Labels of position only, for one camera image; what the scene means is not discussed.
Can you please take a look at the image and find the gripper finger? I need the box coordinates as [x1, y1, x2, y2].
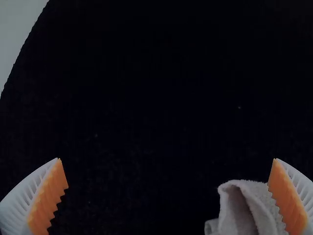
[0, 157, 69, 235]
[267, 158, 313, 235]

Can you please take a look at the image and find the pale towel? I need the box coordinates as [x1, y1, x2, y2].
[203, 179, 287, 235]

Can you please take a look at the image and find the black mat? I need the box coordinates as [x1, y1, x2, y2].
[0, 0, 313, 235]

